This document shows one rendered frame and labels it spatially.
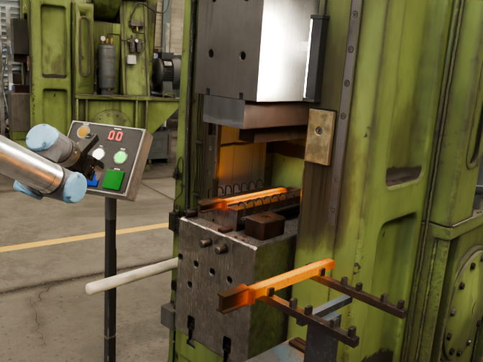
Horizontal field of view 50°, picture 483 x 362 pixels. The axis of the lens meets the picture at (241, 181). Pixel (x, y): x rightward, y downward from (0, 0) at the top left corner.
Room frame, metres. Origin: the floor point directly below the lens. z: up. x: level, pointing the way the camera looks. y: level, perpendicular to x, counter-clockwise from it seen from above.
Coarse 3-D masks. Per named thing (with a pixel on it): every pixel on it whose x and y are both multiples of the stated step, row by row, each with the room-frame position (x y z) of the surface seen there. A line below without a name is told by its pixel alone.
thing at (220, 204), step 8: (256, 192) 1.89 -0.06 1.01; (264, 192) 1.89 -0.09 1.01; (272, 192) 1.92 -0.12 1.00; (216, 200) 1.72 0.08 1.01; (224, 200) 1.72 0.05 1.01; (232, 200) 1.76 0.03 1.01; (240, 200) 1.79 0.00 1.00; (200, 208) 1.67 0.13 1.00; (208, 208) 1.69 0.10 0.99; (216, 208) 1.71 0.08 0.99; (224, 208) 1.72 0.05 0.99
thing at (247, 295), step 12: (312, 264) 1.35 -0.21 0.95; (324, 264) 1.36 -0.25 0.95; (276, 276) 1.26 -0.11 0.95; (288, 276) 1.26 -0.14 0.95; (300, 276) 1.28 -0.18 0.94; (312, 276) 1.32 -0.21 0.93; (240, 288) 1.14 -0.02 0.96; (252, 288) 1.17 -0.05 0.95; (264, 288) 1.19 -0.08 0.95; (276, 288) 1.22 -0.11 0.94; (228, 300) 1.11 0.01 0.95; (240, 300) 1.14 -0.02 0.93; (252, 300) 1.14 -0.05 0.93; (228, 312) 1.10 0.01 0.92
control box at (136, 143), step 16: (96, 128) 2.07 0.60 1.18; (112, 128) 2.05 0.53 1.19; (128, 128) 2.04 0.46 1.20; (96, 144) 2.03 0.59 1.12; (112, 144) 2.01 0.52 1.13; (128, 144) 2.00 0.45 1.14; (144, 144) 2.01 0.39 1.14; (112, 160) 1.98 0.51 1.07; (128, 160) 1.96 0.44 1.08; (144, 160) 2.02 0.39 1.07; (128, 176) 1.92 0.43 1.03; (96, 192) 1.95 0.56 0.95; (112, 192) 1.90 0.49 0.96; (128, 192) 1.90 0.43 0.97
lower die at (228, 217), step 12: (240, 192) 1.98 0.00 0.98; (252, 192) 1.95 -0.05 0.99; (300, 192) 2.00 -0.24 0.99; (228, 204) 1.73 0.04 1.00; (240, 204) 1.77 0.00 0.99; (252, 204) 1.78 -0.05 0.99; (264, 204) 1.80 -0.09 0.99; (276, 204) 1.85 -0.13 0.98; (288, 204) 1.90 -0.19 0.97; (204, 216) 1.80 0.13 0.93; (216, 216) 1.76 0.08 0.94; (228, 216) 1.72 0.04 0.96; (240, 216) 1.71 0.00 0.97; (288, 216) 1.90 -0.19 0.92; (240, 228) 1.71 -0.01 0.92
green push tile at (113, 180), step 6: (108, 174) 1.94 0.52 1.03; (114, 174) 1.93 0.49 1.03; (120, 174) 1.93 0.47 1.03; (108, 180) 1.93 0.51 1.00; (114, 180) 1.92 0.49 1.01; (120, 180) 1.91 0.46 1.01; (102, 186) 1.92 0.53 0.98; (108, 186) 1.91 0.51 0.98; (114, 186) 1.91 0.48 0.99; (120, 186) 1.91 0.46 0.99
